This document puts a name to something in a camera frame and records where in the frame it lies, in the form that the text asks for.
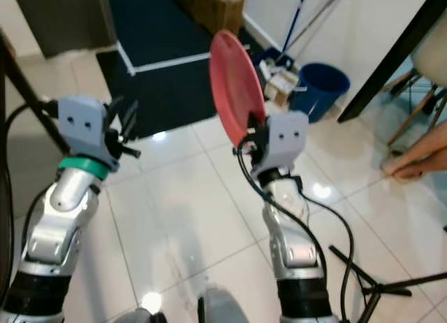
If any pink round plate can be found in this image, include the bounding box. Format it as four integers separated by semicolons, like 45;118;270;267
209;29;268;148

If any dark carpet mat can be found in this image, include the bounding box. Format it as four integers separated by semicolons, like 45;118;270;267
96;0;266;138

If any small white carton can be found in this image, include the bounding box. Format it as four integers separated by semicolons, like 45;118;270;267
262;61;300;106

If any blue plastic bucket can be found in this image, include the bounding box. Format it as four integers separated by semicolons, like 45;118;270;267
295;63;351;123

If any thin black table leg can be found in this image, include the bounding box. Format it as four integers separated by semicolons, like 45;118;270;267
0;36;71;156

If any dark grey door panel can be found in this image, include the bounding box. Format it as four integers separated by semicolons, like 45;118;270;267
10;0;116;58

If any brown cardboard box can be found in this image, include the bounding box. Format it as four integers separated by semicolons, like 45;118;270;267
175;0;245;36

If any thick black table leg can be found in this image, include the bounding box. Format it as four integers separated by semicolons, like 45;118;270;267
337;0;447;123

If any person bare foot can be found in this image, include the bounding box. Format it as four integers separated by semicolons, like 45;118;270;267
382;127;447;180

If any grey right robot foot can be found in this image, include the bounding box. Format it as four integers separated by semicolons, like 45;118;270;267
197;287;259;323

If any grey robot foot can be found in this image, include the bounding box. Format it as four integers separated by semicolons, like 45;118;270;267
112;308;168;323
197;287;259;323

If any grey left robot foot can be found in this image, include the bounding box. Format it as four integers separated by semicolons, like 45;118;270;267
112;308;168;323

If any wooden legged chair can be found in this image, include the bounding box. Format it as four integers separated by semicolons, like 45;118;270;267
388;15;447;149

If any black tripod stand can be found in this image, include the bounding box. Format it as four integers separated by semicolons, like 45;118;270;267
330;245;447;323

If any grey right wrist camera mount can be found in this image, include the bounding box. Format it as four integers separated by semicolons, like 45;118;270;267
258;112;309;173

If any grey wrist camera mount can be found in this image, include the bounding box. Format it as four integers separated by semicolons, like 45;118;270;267
258;112;309;173
57;96;112;163

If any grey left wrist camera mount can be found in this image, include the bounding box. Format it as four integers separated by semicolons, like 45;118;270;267
57;96;112;163

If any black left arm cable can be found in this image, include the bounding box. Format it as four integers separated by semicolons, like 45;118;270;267
0;99;60;303

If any blue mop handle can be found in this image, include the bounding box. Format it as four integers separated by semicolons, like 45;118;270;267
279;0;309;55

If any grey broom handle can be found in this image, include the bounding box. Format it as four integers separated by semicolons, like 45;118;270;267
286;0;350;51

